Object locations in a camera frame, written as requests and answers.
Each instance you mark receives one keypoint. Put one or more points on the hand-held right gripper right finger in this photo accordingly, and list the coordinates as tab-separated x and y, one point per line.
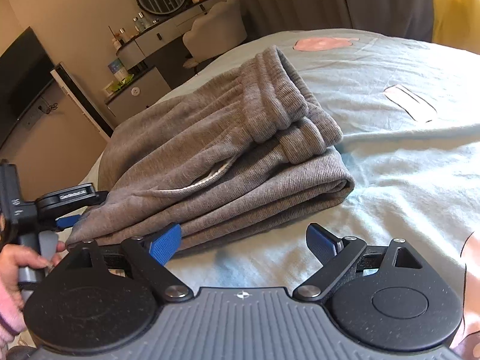
318	242

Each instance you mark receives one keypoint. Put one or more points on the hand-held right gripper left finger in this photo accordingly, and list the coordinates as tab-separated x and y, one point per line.
165	243

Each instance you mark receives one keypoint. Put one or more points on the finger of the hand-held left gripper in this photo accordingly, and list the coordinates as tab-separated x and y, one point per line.
69	222

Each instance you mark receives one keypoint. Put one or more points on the grey pants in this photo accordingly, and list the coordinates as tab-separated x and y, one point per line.
225	157

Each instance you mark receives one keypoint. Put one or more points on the person's left forearm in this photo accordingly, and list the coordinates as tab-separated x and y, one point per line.
7	322

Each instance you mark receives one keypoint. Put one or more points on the person's left hand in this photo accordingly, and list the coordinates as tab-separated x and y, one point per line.
15	262

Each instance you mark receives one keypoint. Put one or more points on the white tower appliance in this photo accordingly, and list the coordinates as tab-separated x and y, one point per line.
78	99

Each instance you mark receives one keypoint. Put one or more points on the light blue printed bed sheet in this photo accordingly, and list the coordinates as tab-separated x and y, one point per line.
393	176

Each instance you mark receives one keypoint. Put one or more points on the black television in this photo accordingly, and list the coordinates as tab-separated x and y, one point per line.
18	90

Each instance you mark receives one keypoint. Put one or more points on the blue and white box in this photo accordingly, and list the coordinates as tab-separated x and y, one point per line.
116	69

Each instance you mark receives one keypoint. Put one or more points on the reed diffuser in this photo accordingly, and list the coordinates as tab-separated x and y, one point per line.
117	41

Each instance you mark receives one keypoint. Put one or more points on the grey vanity desk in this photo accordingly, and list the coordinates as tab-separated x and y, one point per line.
150	45

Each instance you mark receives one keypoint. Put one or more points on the clear cosmetic bottle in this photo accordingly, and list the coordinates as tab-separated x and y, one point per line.
139	22

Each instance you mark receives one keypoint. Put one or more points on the beige upholstered chair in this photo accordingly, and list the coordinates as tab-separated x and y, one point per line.
213	33

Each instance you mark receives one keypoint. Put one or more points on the dark grey curtain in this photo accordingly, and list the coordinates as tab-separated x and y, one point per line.
337	0

